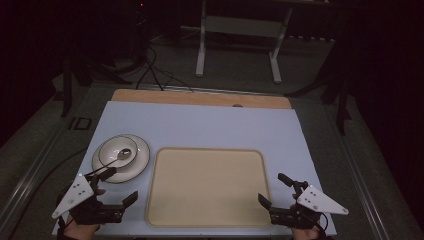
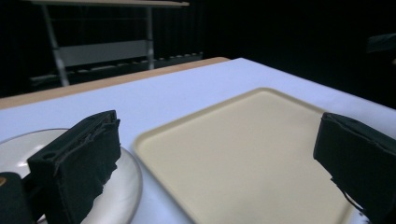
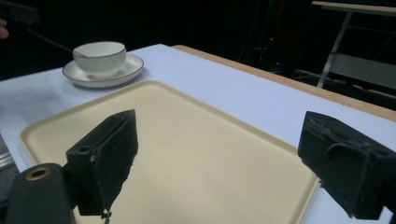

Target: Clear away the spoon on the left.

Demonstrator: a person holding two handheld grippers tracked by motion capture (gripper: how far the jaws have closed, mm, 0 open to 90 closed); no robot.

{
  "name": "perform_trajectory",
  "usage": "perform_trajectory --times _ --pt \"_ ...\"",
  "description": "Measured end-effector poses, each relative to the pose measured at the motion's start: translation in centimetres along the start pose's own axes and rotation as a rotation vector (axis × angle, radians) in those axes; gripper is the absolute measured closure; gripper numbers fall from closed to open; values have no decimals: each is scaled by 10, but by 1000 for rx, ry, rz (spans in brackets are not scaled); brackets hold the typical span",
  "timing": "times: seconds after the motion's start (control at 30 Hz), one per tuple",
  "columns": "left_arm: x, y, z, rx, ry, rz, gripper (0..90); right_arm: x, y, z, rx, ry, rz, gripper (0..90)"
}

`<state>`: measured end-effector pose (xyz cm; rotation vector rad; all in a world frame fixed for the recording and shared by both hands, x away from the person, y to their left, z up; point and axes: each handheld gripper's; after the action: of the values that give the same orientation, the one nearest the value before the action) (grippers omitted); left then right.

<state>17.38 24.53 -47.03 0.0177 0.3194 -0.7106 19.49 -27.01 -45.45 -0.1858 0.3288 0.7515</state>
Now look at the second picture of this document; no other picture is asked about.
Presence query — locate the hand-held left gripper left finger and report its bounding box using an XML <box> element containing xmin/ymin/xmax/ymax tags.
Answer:
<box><xmin>26</xmin><ymin>109</ymin><xmax>122</xmax><ymax>224</ymax></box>

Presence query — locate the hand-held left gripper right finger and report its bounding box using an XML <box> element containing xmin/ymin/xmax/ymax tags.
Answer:
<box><xmin>312</xmin><ymin>112</ymin><xmax>396</xmax><ymax>224</ymax></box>

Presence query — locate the white round plate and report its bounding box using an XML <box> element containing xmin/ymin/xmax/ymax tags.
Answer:
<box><xmin>0</xmin><ymin>128</ymin><xmax>144</xmax><ymax>224</ymax></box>

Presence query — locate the beige plastic tray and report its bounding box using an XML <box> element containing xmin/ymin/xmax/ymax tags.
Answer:
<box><xmin>133</xmin><ymin>87</ymin><xmax>359</xmax><ymax>224</ymax></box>

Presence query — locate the white table mat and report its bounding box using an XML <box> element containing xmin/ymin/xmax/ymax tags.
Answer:
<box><xmin>0</xmin><ymin>57</ymin><xmax>396</xmax><ymax>224</ymax></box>

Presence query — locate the metal frame table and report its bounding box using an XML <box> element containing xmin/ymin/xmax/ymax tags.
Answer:
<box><xmin>29</xmin><ymin>0</ymin><xmax>191</xmax><ymax>88</ymax></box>

